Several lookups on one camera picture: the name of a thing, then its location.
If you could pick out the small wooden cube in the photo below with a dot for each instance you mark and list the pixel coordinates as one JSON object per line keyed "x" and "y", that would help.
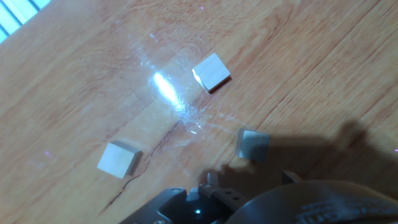
{"x": 253, "y": 145}
{"x": 116, "y": 158}
{"x": 211, "y": 71}

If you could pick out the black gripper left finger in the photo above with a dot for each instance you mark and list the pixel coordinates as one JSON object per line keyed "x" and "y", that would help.
{"x": 224, "y": 196}

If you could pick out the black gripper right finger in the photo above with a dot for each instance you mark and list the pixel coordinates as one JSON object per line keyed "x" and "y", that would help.
{"x": 290, "y": 178}

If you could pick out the glossy wooden board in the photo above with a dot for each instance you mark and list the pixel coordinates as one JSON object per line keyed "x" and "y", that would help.
{"x": 62, "y": 93}

